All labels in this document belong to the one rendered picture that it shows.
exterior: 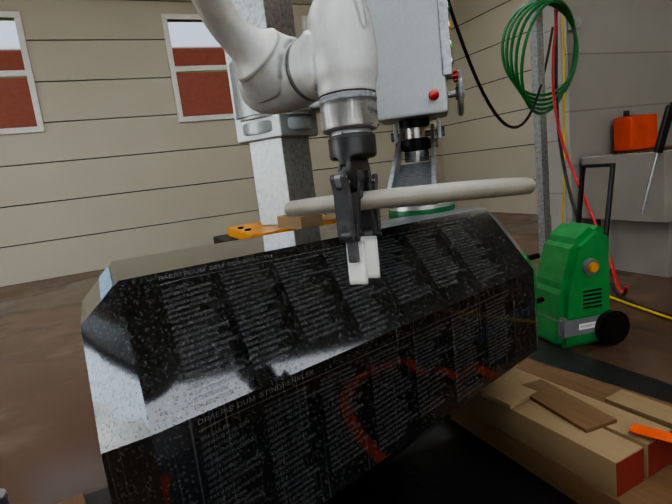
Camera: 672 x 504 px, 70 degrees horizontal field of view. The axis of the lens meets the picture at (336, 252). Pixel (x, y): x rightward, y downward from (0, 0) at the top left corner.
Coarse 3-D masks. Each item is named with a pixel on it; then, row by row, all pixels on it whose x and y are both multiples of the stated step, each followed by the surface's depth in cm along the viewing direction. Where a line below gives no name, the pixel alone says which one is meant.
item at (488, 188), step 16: (368, 192) 75; (384, 192) 74; (400, 192) 73; (416, 192) 72; (432, 192) 72; (448, 192) 73; (464, 192) 73; (480, 192) 74; (496, 192) 75; (512, 192) 78; (528, 192) 83; (288, 208) 88; (304, 208) 82; (320, 208) 79; (368, 208) 75
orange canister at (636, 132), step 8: (624, 112) 356; (616, 120) 359; (624, 120) 354; (632, 120) 349; (640, 120) 352; (648, 120) 355; (656, 120) 359; (616, 128) 360; (624, 128) 355; (632, 128) 350; (640, 128) 353; (648, 128) 356; (656, 128) 360; (616, 136) 361; (624, 136) 356; (632, 136) 351; (640, 136) 354; (648, 136) 357; (656, 136) 361; (616, 144) 363; (624, 144) 357; (632, 144) 352; (640, 144) 355; (648, 144) 358; (616, 152) 370; (624, 152) 353; (632, 152) 348; (640, 152) 351
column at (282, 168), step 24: (240, 0) 196; (264, 0) 190; (288, 0) 203; (264, 24) 192; (288, 24) 203; (264, 144) 205; (288, 144) 203; (264, 168) 208; (288, 168) 203; (264, 192) 211; (288, 192) 203; (312, 192) 217; (264, 216) 214
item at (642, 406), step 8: (616, 392) 170; (624, 392) 169; (608, 400) 166; (616, 400) 165; (624, 400) 164; (632, 400) 163; (640, 400) 163; (648, 400) 162; (624, 408) 161; (632, 408) 159; (640, 408) 158; (648, 408) 158; (656, 408) 157; (664, 408) 156; (648, 416) 154; (656, 416) 153; (664, 416) 152; (664, 424) 150
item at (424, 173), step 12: (432, 132) 164; (444, 132) 172; (396, 144) 163; (432, 144) 150; (396, 156) 144; (432, 156) 138; (396, 168) 136; (408, 168) 146; (420, 168) 144; (432, 168) 128; (396, 180) 134; (408, 180) 136; (420, 180) 134; (432, 180) 119; (432, 204) 118
